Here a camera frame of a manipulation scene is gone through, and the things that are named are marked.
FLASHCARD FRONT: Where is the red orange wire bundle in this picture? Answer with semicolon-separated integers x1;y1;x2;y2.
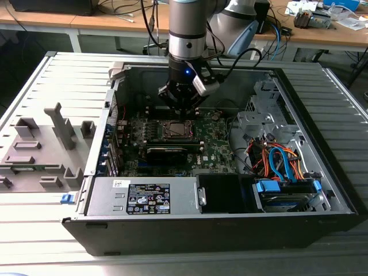
246;142;277;177

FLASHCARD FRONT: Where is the blue cable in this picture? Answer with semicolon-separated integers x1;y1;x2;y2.
270;22;284;60

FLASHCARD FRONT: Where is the wooden desk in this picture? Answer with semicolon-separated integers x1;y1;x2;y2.
0;0;368;54

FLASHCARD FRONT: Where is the blue flat wire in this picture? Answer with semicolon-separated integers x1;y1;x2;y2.
269;146;297;182

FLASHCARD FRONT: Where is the green motherboard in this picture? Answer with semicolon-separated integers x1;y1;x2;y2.
116;113;239;178

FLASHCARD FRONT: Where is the black PC case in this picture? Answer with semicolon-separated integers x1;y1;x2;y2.
62;62;360;256

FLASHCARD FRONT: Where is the grey power supply unit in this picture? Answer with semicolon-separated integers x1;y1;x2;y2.
85;175;202;216

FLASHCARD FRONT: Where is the black plastic shroud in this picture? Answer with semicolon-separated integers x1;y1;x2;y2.
198;174;265;214

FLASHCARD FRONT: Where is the grey electronic device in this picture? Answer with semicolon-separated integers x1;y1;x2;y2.
293;8;331;29

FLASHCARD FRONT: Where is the black desktop box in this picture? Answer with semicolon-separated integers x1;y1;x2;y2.
255;0;271;34

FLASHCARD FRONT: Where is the metal drive cage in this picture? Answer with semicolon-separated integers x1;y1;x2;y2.
236;79;305;139

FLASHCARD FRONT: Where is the CPU socket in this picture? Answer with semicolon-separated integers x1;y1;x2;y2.
159;118;198;141

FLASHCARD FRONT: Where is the metal socket cover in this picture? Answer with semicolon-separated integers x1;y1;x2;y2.
160;119;196;141

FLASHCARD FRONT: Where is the hard disk blue carrier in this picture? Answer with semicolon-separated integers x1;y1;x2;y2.
252;177;324;213

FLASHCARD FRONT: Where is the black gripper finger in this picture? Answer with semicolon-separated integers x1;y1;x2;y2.
157;85;186;120
185;94;210;120

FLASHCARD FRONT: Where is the blue cardboard box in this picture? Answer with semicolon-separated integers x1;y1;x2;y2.
323;0;360;11

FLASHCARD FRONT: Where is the office chair base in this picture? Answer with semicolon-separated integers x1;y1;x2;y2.
143;40;170;56

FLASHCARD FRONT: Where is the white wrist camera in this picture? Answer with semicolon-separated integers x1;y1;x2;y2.
191;74;221;97

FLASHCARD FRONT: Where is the black graphics card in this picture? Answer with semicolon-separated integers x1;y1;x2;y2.
145;146;189;167

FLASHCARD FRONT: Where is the grey parts rack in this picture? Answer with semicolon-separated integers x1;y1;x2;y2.
0;102;97;193

